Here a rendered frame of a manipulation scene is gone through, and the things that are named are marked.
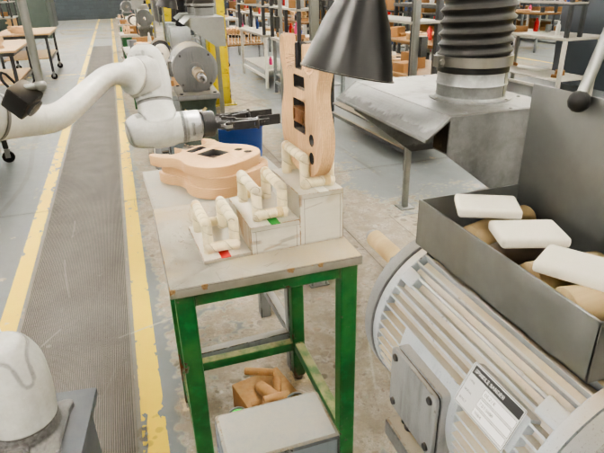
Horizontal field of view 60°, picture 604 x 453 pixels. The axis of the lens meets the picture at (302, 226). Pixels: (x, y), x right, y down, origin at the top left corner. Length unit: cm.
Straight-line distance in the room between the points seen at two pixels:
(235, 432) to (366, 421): 163
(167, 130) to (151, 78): 15
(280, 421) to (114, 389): 193
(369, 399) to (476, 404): 191
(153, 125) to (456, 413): 117
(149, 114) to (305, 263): 61
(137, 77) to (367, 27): 91
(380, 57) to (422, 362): 40
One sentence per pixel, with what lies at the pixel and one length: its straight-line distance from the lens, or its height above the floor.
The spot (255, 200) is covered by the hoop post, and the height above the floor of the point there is 109.
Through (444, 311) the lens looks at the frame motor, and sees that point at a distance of 65.
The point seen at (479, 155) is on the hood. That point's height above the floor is 147.
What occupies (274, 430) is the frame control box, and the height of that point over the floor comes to 112.
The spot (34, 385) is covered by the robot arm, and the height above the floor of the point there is 88.
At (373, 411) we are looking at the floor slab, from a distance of 243.
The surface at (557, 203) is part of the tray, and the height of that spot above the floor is 144.
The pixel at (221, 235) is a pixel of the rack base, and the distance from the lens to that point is 174.
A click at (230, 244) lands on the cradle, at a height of 97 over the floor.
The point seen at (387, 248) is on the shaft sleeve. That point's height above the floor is 126.
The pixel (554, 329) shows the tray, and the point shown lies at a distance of 52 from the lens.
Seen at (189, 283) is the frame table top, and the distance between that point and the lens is 151.
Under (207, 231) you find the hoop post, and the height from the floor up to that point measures 102.
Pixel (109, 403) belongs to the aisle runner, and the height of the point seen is 0.
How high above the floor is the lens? 168
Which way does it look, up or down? 25 degrees down
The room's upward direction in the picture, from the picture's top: 1 degrees counter-clockwise
